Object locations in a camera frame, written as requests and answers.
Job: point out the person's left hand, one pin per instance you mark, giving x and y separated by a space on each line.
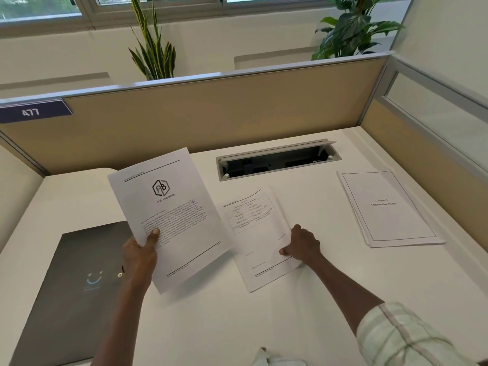
137 259

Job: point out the person's right hand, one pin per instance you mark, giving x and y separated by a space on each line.
305 245

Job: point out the person's left thumb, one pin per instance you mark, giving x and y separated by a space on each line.
153 239

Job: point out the person's right thumb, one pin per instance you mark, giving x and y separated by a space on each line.
286 251

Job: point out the printed sheet with hexagon logo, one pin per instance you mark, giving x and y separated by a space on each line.
169 219

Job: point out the printed sheet with table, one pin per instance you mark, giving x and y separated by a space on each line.
259 236

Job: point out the person's left forearm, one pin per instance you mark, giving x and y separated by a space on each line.
116 323

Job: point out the person's right forearm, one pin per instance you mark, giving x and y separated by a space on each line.
343 291

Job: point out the dark grey folder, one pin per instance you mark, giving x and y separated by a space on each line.
72 293

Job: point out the stack of bordered chapter pages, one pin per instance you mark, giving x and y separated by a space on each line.
392 209

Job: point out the beige desk partition panel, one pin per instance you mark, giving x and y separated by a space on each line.
213 118

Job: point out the beige side partition panel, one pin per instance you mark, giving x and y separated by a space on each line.
17 194

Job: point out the light green checked shirt sleeve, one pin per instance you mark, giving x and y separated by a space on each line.
408 337

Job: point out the dark blue partition label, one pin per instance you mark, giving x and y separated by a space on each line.
34 111

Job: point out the snake plant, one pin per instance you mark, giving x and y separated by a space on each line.
154 49

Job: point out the glass side partition panel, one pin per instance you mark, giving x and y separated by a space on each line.
438 106

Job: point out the broad-leaf green plant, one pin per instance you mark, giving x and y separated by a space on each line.
352 30

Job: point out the window frame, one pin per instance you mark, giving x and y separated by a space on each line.
152 7

